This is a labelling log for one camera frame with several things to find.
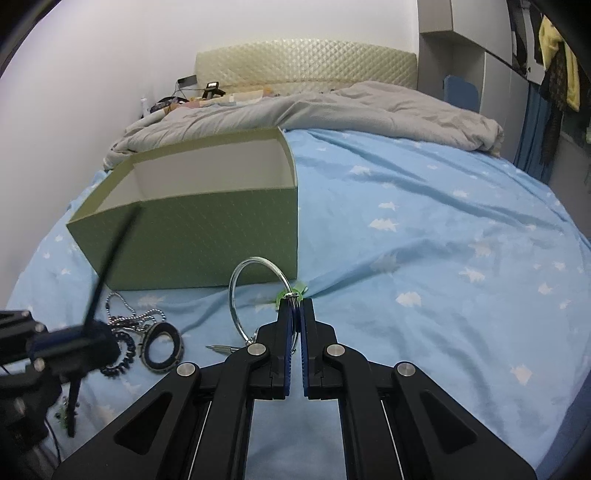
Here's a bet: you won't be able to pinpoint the black spiral hair tie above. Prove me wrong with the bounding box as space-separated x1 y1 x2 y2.
99 330 139 377

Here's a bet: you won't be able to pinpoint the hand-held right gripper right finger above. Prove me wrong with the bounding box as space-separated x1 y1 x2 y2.
301 298 539 480

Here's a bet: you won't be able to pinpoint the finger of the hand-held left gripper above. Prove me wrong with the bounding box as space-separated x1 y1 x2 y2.
0 310 118 352
25 344 122 376

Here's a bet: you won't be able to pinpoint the silver ball chain necklace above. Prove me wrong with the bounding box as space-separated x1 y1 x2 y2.
105 292 167 334

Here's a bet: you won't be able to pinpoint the blue curtain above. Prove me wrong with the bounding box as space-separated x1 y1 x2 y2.
514 83 555 185

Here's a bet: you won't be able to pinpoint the blue chair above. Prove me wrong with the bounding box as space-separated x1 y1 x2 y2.
443 75 480 114

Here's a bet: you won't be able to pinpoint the grey duvet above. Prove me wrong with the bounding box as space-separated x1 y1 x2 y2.
102 80 505 172

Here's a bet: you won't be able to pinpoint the green leaf charm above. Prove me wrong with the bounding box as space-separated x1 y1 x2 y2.
276 284 308 308

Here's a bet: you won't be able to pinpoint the green beaded charm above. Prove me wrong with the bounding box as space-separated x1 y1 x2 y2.
53 401 77 428

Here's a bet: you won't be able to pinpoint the cream quilted headboard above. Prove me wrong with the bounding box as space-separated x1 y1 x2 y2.
194 39 419 94

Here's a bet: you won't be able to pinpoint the black patterned bangle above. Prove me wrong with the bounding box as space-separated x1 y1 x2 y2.
141 323 184 373

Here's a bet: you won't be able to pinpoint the patterned pillow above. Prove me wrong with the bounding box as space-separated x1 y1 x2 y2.
166 90 278 115

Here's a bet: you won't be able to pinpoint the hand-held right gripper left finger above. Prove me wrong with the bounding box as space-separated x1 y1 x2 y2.
52 298 302 480

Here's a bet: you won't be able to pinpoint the white wardrobe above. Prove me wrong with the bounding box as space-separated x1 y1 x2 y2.
418 0 546 162

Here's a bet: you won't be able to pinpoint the yellow garment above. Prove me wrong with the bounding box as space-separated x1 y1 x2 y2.
538 16 581 112

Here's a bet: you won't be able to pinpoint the large silver ring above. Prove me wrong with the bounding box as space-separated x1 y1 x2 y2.
229 257 293 346

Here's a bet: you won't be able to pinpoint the green cardboard box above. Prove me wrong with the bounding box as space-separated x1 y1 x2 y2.
66 127 299 291

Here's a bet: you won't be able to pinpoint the dark hanging clothes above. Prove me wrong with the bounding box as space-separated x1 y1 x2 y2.
538 46 567 172

